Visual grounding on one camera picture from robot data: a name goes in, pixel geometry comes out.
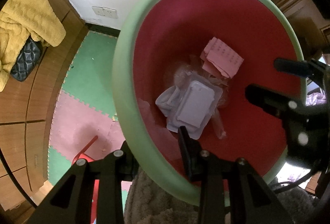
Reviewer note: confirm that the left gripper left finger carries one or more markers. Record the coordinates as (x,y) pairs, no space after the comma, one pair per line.
(117,167)

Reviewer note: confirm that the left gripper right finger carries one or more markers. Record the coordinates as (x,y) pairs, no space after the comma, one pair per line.
(199,167)

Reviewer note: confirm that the clear plastic blister tray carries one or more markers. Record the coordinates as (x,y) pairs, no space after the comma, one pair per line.
(196,104)
(169,100)

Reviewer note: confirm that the clear plastic bag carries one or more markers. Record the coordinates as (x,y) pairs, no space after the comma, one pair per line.
(178,72)

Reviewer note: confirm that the pink paper receipts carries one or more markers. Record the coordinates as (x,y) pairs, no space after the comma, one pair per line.
(220,60)

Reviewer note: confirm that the red bin with green rim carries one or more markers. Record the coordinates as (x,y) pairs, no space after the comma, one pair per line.
(173,56)

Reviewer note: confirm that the grey fuzzy pants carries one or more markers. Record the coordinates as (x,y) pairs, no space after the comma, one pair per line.
(148,203)

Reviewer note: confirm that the green pink foam floor mat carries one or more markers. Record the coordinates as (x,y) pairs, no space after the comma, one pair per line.
(85,107)

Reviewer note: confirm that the dark wooden headboard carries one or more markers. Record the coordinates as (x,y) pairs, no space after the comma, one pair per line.
(311,29)

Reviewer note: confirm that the black quilted handbag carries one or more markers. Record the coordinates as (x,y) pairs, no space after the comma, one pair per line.
(27,59)

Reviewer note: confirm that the yellow fleece jacket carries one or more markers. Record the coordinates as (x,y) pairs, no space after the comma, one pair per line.
(21,19)

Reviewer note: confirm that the white wall power socket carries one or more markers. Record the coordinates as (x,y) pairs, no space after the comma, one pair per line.
(106,12)

